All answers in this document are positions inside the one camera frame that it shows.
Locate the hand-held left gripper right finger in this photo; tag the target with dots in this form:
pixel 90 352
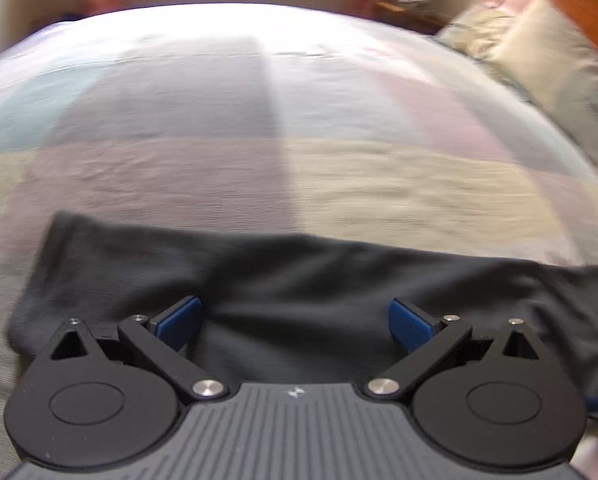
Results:
pixel 411 325

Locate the wooden headboard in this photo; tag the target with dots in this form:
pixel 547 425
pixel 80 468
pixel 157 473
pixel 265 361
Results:
pixel 584 15

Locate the large beige pillow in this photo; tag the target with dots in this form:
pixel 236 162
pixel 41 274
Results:
pixel 554 70

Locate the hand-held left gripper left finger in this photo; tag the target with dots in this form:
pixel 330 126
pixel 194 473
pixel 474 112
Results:
pixel 179 322

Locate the grey patterned object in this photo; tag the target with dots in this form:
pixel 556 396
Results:
pixel 414 3

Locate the black pants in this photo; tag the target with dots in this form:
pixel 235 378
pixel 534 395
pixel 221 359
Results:
pixel 279 290

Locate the wooden nightstand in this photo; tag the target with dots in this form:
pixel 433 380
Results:
pixel 414 17

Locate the small beige pillow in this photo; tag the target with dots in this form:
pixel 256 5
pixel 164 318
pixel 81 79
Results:
pixel 469 32

